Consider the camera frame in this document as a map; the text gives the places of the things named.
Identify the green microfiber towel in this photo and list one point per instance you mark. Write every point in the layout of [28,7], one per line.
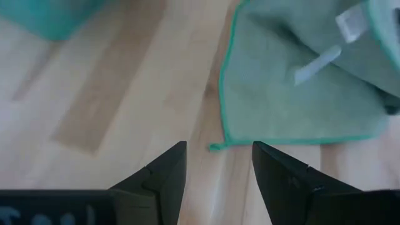
[281,106]

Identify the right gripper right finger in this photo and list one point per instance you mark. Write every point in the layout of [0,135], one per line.
[290,193]

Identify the teal translucent plastic bin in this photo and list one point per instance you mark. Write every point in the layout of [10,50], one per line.
[47,15]

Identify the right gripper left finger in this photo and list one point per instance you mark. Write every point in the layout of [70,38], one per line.
[156,193]

